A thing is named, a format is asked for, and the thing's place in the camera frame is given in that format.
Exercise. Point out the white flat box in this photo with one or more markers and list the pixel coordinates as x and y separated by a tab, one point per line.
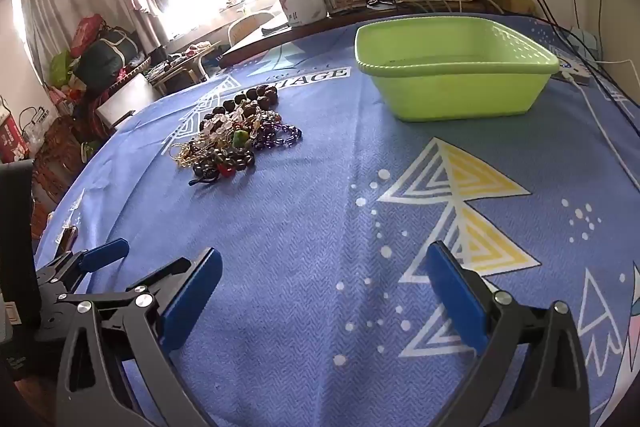
127	99

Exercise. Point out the red printed box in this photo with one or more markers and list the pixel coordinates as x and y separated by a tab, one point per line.
12	137

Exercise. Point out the wooden desk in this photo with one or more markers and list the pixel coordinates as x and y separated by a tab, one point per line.
260	42

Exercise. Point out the white-frame chair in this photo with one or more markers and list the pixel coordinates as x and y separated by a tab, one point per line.
250	24

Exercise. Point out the red bag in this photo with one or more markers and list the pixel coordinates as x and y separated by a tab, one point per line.
87	32

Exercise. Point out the small brown object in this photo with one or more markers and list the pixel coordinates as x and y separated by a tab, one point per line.
67	239

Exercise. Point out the blue printed tablecloth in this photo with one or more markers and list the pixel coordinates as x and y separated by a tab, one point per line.
325	207

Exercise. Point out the green plastic basin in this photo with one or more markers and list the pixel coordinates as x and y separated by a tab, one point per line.
450	92

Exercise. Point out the grey curtain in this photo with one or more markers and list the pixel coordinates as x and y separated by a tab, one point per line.
45	17

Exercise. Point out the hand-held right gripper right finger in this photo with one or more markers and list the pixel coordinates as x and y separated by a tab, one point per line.
455	297

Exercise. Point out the small wooden table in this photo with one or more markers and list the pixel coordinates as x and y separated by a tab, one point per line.
180	69

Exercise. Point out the light green bag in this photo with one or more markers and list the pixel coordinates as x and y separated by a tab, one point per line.
61	69

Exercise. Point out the white enamel mug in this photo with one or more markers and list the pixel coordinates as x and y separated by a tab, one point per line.
300	4

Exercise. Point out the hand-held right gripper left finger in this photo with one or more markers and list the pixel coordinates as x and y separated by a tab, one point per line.
192	297

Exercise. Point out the dark green duffel bag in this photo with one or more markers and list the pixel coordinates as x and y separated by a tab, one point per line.
110	54

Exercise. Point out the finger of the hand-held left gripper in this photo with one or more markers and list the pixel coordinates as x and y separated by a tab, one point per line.
105	253

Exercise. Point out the pile of beaded jewelry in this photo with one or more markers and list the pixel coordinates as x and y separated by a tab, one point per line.
235	132

